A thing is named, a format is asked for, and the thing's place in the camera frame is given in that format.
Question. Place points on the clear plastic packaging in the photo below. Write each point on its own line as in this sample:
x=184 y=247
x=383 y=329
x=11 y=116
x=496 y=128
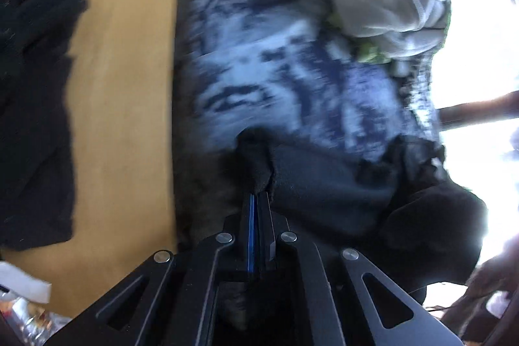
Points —
x=24 y=321

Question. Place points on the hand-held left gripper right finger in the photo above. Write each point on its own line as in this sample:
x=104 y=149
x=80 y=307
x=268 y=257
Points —
x=263 y=232

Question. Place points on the wooden chair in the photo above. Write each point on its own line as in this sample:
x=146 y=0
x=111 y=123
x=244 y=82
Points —
x=121 y=86

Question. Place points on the black cloth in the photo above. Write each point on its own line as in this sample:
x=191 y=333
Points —
x=32 y=107

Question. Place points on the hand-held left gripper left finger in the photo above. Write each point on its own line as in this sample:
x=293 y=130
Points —
x=252 y=232

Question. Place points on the black garment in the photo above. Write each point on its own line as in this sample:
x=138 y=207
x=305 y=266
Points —
x=324 y=188

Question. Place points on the blue tie-dye bed sheet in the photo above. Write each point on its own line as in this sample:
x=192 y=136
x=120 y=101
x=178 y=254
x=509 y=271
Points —
x=259 y=58

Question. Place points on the white paper tissue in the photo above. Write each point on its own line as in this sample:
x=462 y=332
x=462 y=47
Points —
x=24 y=281

